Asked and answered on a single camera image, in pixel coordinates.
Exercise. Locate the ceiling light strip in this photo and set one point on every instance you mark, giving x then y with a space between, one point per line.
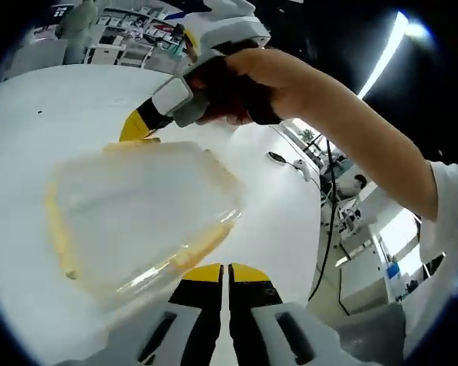
383 53

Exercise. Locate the clear plastic bag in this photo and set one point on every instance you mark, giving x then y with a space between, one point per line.
137 213

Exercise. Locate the dark smartphone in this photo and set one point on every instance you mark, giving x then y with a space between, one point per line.
276 157

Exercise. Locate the grey office chair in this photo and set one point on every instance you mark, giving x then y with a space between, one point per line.
107 53

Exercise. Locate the person's white shirt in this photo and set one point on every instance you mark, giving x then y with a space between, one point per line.
446 248

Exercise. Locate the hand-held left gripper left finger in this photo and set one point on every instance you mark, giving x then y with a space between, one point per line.
198 305

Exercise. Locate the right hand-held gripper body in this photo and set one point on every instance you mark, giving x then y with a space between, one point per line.
229 26

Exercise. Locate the person's right hand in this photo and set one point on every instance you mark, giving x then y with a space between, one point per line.
236 91

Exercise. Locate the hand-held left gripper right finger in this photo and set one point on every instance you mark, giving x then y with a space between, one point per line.
259 312

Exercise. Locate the white mesh office chair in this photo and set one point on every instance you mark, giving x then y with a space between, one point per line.
358 335

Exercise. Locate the small white device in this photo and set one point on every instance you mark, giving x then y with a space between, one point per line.
302 168

